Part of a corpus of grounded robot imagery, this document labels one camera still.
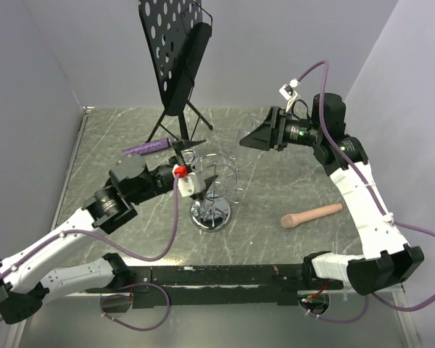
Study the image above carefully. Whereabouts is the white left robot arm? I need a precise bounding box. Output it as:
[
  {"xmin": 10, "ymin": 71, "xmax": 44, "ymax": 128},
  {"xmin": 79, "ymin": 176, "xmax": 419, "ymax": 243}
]
[{"xmin": 0, "ymin": 141, "xmax": 218, "ymax": 325}]

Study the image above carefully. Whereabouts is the chrome wine glass rack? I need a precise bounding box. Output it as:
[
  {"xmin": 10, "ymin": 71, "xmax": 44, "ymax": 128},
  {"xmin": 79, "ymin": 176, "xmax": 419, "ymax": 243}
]
[{"xmin": 189, "ymin": 153, "xmax": 243, "ymax": 233}]

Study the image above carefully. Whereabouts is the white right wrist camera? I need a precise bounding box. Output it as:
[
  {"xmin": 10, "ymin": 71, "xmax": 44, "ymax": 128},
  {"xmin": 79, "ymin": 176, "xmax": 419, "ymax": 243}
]
[{"xmin": 279, "ymin": 79, "xmax": 299, "ymax": 101}]

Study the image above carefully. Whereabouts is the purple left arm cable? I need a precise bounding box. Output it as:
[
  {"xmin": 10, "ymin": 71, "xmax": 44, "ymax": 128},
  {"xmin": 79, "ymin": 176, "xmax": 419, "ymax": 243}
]
[{"xmin": 0, "ymin": 170, "xmax": 184, "ymax": 331}]

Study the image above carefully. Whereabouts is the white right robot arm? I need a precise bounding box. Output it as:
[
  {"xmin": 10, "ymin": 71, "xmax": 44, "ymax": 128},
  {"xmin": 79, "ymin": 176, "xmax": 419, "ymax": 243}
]
[{"xmin": 239, "ymin": 93, "xmax": 424, "ymax": 296}]

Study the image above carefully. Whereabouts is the back clear wine glass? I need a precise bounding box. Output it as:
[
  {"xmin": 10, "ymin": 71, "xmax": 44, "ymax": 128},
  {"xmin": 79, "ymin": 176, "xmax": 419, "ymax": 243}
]
[{"xmin": 181, "ymin": 149, "xmax": 199, "ymax": 167}]

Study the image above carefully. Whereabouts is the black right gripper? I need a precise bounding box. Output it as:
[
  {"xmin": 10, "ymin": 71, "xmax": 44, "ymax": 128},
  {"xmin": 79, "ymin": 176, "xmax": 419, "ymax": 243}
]
[{"xmin": 239, "ymin": 107, "xmax": 323, "ymax": 152}]

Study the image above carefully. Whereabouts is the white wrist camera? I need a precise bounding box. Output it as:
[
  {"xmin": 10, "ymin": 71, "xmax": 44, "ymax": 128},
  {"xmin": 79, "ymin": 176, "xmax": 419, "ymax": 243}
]
[
  {"xmin": 173, "ymin": 165, "xmax": 206, "ymax": 197},
  {"xmin": 279, "ymin": 79, "xmax": 299, "ymax": 101}
]

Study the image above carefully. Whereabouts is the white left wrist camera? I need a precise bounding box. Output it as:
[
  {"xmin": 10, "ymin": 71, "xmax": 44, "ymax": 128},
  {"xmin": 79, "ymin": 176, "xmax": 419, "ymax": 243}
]
[{"xmin": 173, "ymin": 165, "xmax": 206, "ymax": 197}]

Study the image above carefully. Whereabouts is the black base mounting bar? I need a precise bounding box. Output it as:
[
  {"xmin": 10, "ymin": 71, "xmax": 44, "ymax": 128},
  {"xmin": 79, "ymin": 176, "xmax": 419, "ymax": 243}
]
[{"xmin": 87, "ymin": 264, "xmax": 344, "ymax": 309}]

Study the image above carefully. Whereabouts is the black music stand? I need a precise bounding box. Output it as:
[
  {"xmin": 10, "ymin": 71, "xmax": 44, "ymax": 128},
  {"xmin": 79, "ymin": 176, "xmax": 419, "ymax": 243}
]
[{"xmin": 138, "ymin": 0, "xmax": 213, "ymax": 141}]

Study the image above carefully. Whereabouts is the purple glitter microphone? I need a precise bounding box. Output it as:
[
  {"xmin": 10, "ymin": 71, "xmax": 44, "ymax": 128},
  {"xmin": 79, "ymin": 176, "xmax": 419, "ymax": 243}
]
[{"xmin": 122, "ymin": 138, "xmax": 171, "ymax": 156}]

